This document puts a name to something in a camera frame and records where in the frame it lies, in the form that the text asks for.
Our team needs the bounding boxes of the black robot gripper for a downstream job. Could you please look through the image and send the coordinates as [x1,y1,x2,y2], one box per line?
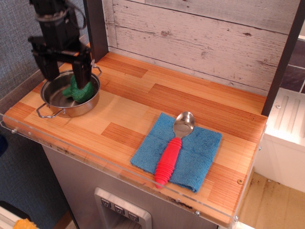
[28,14,92,89]

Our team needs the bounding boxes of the green toy broccoli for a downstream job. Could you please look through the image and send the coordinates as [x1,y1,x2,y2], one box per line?
[62,75,94,103]

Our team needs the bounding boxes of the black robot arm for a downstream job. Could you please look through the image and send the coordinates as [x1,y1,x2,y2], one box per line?
[28,0,92,89]

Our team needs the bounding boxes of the stainless steel pot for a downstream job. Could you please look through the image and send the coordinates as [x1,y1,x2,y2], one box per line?
[36,70,102,118]

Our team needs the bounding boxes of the clear acrylic edge guard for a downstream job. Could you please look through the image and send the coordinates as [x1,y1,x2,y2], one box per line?
[3,112,267,228]

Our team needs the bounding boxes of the grey cabinet with dispenser panel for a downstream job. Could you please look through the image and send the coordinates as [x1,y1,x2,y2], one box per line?
[43,146,217,229]

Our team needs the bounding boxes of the blue folded cloth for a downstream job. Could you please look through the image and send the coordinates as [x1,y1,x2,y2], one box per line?
[130,112,223,194]

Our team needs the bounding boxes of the yellow object bottom left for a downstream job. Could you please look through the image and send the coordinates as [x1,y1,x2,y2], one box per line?
[13,219,37,229]

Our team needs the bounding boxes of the white plastic sink unit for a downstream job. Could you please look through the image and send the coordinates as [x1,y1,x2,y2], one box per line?
[254,88,305,192]

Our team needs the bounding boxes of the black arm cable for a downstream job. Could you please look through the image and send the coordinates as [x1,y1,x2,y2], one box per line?
[63,0,86,30]

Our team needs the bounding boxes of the dark vertical post left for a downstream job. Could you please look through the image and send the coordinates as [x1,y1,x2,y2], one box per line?
[83,0,109,63]

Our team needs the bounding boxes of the dark vertical post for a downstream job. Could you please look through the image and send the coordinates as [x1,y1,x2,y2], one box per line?
[261,0,305,116]
[83,0,109,63]

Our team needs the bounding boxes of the red handled metal spoon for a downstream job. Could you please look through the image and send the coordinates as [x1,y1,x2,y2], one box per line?
[154,112,195,188]

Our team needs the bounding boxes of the dark vertical post right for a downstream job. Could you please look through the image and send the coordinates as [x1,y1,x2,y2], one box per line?
[261,0,305,116]

